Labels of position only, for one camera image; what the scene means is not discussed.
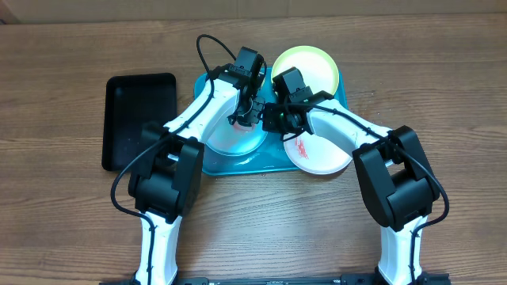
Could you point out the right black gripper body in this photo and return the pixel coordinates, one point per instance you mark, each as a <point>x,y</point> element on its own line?
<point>279,121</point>

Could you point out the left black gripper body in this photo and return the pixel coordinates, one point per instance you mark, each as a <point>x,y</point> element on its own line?
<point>248,115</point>

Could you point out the light blue plate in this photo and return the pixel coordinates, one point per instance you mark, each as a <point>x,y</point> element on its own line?
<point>225,140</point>

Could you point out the white plate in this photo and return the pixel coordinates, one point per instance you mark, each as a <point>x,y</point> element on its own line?
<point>316,155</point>

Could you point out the yellow green plate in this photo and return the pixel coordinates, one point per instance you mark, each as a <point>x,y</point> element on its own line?
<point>318,69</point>

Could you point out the green and pink sponge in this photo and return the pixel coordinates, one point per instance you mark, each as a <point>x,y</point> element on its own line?
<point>239,127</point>

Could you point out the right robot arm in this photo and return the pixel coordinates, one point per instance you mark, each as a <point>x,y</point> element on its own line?
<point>397,184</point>

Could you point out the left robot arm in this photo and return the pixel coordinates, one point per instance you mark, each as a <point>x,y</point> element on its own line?
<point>165,177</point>

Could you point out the teal serving tray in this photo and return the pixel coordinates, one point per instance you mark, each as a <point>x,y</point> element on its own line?
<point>270,156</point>

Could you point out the black rectangular tray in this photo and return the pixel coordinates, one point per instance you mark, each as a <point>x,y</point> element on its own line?
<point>130,102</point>

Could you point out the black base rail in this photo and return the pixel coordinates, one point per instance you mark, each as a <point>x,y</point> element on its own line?
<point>345,279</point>

